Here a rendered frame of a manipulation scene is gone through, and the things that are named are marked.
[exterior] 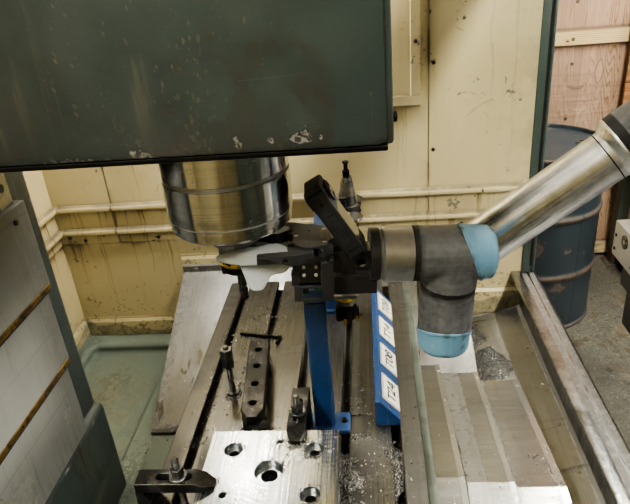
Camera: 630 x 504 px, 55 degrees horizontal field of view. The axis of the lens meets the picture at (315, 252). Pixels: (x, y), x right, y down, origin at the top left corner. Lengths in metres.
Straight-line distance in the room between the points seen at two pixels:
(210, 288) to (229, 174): 1.30
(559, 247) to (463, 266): 2.18
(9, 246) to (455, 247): 0.73
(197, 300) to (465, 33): 1.10
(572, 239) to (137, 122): 2.54
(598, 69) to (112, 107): 3.15
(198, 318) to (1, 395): 0.90
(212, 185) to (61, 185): 1.38
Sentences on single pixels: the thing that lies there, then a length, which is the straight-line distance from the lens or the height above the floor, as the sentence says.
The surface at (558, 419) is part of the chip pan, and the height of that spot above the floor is 0.67.
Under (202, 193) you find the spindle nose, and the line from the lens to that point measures 0.71.
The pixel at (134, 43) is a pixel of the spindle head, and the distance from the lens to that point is 0.63.
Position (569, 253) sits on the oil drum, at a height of 0.42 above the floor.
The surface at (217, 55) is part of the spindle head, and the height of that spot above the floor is 1.68.
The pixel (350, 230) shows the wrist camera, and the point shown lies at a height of 1.44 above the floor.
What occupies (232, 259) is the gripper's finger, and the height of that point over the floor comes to 1.42.
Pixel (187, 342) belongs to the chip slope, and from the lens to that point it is 1.88.
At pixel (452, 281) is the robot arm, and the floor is 1.36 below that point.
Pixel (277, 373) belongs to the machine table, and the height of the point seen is 0.90.
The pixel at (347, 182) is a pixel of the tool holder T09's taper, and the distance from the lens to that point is 1.40.
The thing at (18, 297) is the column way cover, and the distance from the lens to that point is 1.15.
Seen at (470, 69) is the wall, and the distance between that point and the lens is 1.77.
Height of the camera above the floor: 1.77
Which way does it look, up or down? 27 degrees down
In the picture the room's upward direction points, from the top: 5 degrees counter-clockwise
